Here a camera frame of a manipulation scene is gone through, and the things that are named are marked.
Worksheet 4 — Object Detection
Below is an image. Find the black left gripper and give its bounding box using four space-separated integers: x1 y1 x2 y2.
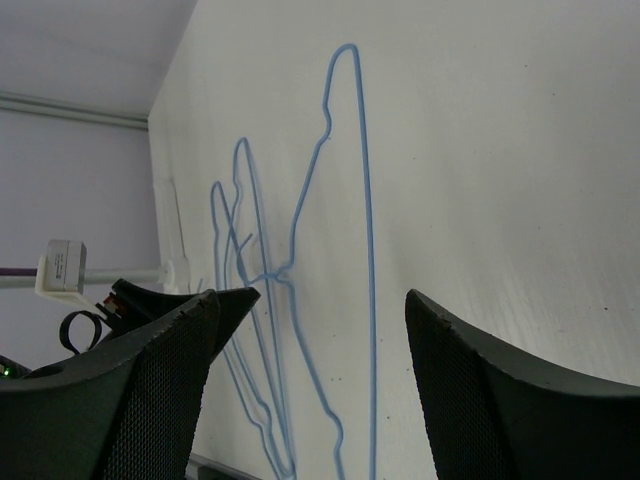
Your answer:
59 279 261 361

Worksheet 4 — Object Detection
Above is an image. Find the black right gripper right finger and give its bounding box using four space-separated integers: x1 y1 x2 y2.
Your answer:
405 290 639 479

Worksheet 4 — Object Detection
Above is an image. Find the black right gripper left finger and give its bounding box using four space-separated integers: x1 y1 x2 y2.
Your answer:
1 291 220 479

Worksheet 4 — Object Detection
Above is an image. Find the blue wire hanger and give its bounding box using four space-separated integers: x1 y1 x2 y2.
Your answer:
239 43 378 479
210 181 291 479
232 137 296 479

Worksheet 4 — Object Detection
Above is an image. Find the grey clothes rack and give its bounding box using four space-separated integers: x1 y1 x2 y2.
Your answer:
0 182 191 291

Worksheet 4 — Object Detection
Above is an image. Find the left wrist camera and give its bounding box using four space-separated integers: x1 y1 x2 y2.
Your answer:
34 240 95 310

